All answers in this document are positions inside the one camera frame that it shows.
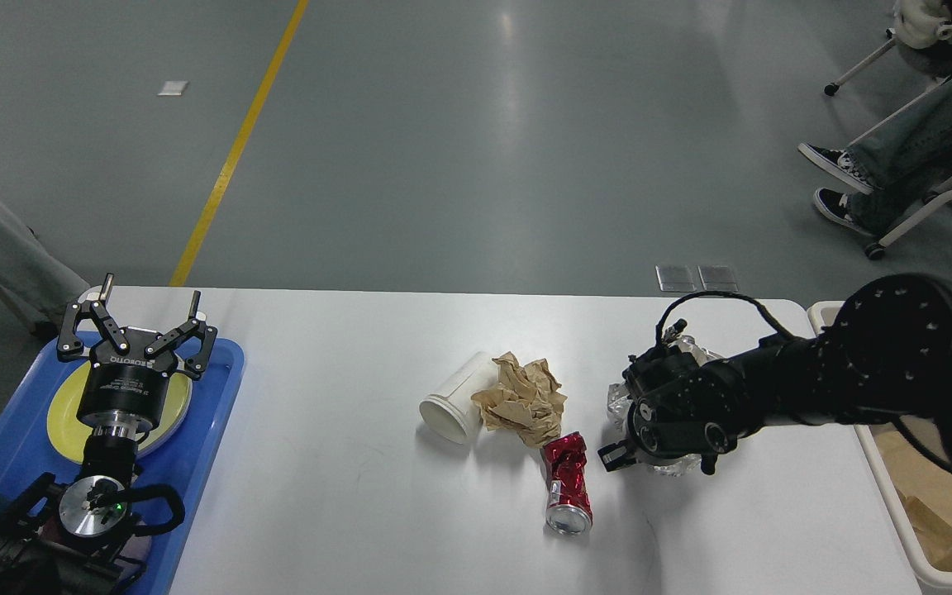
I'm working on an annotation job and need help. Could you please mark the beige plastic bin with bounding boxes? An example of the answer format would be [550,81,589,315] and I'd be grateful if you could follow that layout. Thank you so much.
[808,301,952,592]

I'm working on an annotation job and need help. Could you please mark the blue plastic tray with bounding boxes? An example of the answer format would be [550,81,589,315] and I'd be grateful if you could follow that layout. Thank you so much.
[0,338,245,594]

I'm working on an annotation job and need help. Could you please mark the standing person grey trousers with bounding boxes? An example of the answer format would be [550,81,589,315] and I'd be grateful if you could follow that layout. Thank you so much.
[0,201,92,381]

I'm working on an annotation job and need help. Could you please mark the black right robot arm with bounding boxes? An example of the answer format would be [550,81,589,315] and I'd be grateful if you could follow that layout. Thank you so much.
[598,274,952,474]

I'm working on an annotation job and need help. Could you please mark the floor socket plate right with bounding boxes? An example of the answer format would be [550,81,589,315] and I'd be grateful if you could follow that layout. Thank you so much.
[697,266,740,293]

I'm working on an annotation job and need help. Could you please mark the seated person in jeans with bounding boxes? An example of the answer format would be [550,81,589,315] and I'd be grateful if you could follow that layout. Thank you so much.
[797,79,952,236]

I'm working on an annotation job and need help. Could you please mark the white office chair with jacket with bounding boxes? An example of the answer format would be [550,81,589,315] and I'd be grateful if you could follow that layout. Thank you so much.
[823,1,952,97]

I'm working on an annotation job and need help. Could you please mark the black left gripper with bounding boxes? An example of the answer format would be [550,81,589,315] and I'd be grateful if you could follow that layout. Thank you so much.
[55,274,217,435]

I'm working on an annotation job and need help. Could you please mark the floor socket plate left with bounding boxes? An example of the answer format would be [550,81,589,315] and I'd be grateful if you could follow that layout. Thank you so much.
[656,266,697,293]

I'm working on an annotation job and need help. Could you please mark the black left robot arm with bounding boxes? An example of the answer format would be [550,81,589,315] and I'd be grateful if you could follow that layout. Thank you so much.
[0,274,218,594]

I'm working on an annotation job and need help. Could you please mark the aluminium foil tray sheet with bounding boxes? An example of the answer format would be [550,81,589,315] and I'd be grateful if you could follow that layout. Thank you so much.
[606,319,724,477]

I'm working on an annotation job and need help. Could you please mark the pale green plate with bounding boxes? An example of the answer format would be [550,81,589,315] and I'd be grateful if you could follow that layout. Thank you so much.
[137,395,192,459]

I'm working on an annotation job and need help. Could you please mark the white paper cup lying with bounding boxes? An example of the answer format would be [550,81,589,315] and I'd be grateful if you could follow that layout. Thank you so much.
[418,351,498,445]

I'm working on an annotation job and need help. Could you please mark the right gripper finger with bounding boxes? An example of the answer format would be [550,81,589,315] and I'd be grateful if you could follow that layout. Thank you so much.
[597,440,640,472]

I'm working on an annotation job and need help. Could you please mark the large brown paper bag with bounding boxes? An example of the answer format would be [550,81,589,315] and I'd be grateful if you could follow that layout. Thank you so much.
[873,430,952,572]

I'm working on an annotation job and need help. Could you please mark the crumpled brown paper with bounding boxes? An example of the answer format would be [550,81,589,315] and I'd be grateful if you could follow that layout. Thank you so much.
[471,353,567,449]

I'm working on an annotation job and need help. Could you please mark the floor socket plate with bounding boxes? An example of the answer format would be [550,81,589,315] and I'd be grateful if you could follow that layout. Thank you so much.
[656,266,697,293]
[697,266,740,293]

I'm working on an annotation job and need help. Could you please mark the crushed red soda can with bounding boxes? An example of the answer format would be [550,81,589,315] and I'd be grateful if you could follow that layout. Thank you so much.
[541,432,593,537]

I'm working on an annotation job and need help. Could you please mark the yellow plastic plate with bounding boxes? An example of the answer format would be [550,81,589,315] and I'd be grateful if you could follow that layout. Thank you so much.
[46,362,193,464]

